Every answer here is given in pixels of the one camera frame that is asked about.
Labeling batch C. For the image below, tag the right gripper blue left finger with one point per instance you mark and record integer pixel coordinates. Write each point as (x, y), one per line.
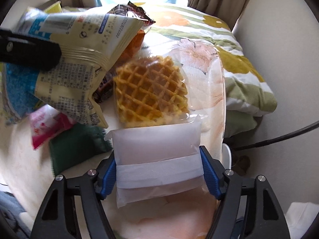
(109, 179)

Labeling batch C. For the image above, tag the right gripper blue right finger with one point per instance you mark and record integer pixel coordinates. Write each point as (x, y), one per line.
(210, 177)

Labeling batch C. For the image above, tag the cream blue snack bag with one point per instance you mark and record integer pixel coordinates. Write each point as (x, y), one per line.
(91, 42)

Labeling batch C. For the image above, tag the clear waffle packet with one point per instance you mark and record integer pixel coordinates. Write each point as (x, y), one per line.
(157, 147)

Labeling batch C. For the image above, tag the dark green packet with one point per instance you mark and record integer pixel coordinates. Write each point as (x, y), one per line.
(76, 145)

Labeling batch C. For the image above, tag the light blue snack bag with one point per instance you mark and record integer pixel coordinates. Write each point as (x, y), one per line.
(18, 93)

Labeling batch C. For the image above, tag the green cardboard box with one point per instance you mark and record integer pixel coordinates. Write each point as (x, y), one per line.
(54, 8)

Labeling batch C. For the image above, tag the pink white snack packet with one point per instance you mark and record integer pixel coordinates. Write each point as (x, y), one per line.
(46, 123)

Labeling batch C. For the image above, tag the small chocolate bar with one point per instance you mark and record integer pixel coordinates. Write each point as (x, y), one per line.
(105, 89)

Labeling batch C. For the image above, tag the orange snack bag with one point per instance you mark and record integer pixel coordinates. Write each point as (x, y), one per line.
(133, 47)

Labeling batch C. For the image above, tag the dark brown snack bag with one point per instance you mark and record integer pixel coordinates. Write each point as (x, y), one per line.
(131, 10)

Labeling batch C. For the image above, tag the floral striped bed quilt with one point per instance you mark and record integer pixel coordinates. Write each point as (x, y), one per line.
(205, 39)

